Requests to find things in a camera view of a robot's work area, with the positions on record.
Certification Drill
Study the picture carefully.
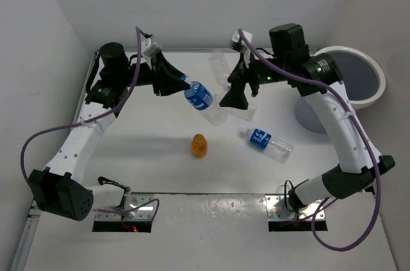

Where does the clear bottle blue cap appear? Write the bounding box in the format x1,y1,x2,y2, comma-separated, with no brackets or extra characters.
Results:
208,50,231,91

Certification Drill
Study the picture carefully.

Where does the grey bin white rim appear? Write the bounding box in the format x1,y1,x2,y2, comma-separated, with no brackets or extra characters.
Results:
294,46,386,134

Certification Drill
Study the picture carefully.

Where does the metal base plate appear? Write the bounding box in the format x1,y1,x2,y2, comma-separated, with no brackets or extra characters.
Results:
95,192,160,222
265,194,322,223

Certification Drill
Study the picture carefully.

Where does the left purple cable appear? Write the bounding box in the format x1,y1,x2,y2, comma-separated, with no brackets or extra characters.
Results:
20,26,160,220

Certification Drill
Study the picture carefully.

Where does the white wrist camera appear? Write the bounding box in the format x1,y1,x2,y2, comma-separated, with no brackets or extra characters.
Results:
229,30,253,61
142,36,162,63

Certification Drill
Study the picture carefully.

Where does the aluminium rail left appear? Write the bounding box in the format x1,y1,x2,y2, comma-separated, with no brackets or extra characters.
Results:
10,206,41,271

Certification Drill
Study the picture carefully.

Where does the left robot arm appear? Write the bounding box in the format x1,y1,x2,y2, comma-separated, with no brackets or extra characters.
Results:
28,39,190,221

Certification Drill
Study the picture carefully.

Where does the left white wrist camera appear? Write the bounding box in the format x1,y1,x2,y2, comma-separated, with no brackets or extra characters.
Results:
142,36,162,63

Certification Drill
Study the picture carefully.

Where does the purple cable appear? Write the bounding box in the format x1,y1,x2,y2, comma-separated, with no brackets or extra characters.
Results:
237,28,382,251
20,26,160,220

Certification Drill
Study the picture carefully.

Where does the blue label water bottle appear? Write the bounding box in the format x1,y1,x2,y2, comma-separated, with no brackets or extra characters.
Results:
240,128,293,163
180,75,227,126

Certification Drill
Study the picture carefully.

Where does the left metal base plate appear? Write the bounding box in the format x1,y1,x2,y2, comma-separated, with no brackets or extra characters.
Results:
95,192,160,222

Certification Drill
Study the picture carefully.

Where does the clear bottle white cap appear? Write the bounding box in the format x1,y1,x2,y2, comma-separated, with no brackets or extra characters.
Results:
223,103,258,121

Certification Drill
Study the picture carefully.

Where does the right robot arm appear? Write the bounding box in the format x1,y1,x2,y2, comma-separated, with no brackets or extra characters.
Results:
220,24,395,213

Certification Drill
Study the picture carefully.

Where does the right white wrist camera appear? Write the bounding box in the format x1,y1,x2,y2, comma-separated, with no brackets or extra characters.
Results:
229,30,253,61

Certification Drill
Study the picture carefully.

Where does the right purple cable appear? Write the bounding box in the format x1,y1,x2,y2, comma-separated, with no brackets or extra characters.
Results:
237,28,382,251

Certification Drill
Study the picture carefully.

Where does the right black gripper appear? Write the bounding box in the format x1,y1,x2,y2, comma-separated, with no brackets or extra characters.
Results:
218,49,288,109

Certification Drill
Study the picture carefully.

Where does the orange juice bottle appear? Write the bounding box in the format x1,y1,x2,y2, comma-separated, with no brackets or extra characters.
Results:
191,134,208,158

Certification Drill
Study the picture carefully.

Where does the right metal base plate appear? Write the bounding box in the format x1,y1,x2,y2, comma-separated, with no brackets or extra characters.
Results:
265,194,322,223

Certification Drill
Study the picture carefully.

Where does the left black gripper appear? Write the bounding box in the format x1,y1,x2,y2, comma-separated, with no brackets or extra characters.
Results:
118,49,190,96

